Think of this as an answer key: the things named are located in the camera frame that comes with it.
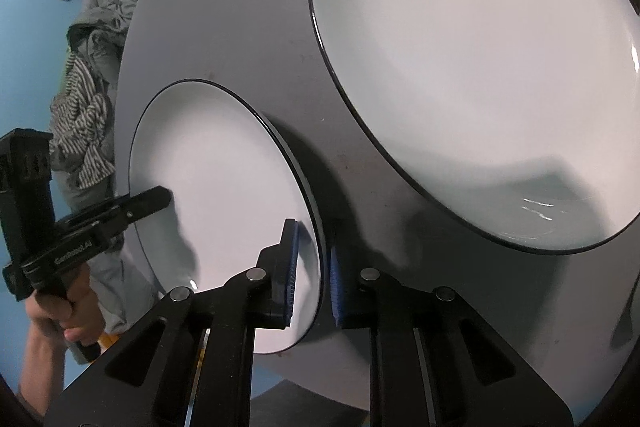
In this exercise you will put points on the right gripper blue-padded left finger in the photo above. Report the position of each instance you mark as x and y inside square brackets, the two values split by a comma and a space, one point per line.
[188, 361]

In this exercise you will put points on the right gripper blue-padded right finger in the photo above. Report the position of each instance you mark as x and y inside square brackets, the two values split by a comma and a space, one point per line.
[434, 360]

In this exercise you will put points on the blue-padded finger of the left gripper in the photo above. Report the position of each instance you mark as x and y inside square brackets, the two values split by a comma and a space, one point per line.
[90, 231]

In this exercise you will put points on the small white black-rimmed plate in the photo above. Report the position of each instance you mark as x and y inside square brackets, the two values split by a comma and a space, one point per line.
[233, 182]

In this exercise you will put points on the person's left forearm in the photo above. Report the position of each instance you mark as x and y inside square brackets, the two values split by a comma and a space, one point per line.
[42, 377]

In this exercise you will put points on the person's left hand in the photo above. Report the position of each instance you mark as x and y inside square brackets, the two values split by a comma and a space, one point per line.
[76, 317]

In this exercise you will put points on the white bed mattress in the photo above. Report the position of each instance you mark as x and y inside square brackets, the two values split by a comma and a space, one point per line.
[124, 293]

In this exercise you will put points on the black-white striped cloth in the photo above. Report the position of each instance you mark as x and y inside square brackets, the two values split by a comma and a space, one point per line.
[81, 125]

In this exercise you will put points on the large white black-rimmed plate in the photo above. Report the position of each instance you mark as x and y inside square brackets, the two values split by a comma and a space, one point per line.
[521, 117]

